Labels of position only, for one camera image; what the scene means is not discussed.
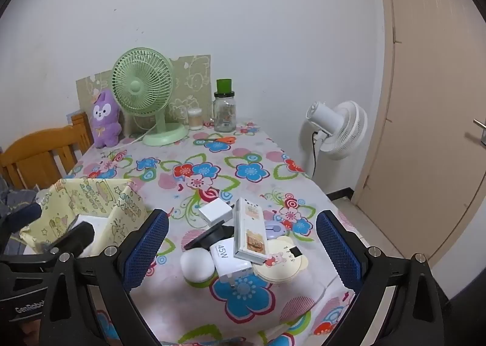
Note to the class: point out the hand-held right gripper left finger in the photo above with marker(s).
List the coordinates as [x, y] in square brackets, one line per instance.
[146, 247]

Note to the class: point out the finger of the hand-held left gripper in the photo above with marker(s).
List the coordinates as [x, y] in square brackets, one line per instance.
[22, 217]
[76, 237]

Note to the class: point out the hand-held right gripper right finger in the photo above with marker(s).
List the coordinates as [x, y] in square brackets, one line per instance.
[340, 251]

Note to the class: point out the yellow printed storage box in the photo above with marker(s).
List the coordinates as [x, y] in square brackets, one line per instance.
[95, 194]

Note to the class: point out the white round lamp green base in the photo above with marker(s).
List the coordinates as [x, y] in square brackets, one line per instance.
[196, 266]

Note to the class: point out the cream bear-shaped disc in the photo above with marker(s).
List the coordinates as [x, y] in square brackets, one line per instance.
[281, 266]

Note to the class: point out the black plug adapter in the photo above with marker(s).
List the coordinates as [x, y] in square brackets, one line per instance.
[212, 236]

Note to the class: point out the purple mouse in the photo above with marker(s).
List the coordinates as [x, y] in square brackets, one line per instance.
[275, 230]

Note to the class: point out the white cube charger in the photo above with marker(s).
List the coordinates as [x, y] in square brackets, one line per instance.
[214, 213]

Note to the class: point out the long white charger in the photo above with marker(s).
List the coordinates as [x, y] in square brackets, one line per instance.
[229, 258]

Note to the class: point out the long white box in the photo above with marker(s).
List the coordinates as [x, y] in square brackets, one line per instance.
[248, 232]

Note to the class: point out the wooden chair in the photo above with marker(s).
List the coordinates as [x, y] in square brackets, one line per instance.
[34, 152]

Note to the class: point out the floral tablecloth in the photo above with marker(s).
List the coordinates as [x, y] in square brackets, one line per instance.
[243, 179]

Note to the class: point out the white standing fan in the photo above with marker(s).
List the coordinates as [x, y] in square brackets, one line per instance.
[341, 129]

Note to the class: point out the purple plush toy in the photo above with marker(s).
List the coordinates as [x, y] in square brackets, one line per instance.
[104, 118]

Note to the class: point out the cotton swab jar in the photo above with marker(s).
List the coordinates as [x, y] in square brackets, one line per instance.
[194, 120]

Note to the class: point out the glass jar with green lid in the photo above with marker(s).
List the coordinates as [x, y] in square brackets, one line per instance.
[224, 114]

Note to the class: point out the green desk fan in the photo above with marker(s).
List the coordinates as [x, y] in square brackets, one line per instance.
[138, 86]

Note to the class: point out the beige door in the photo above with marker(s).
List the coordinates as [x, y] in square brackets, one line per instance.
[429, 103]

